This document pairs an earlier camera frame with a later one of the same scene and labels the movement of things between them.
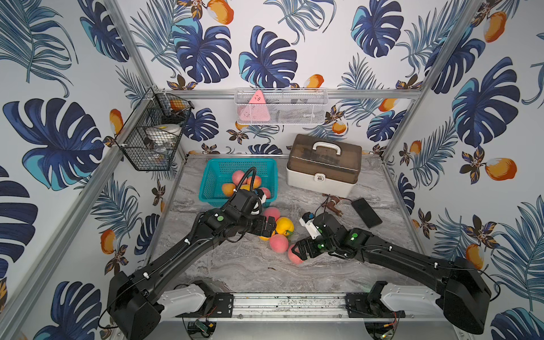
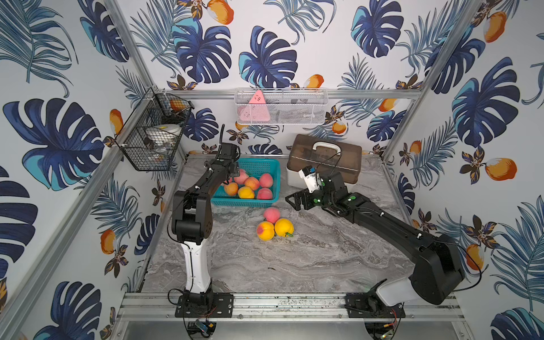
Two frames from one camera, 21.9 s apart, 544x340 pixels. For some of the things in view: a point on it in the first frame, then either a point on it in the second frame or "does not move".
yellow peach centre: x=285 y=226 does not move
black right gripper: x=307 y=244 -> x=304 y=195
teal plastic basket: x=219 y=172 does not move
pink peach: x=294 y=258 -> x=265 y=180
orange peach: x=228 y=189 does not move
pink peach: x=266 y=192 does not move
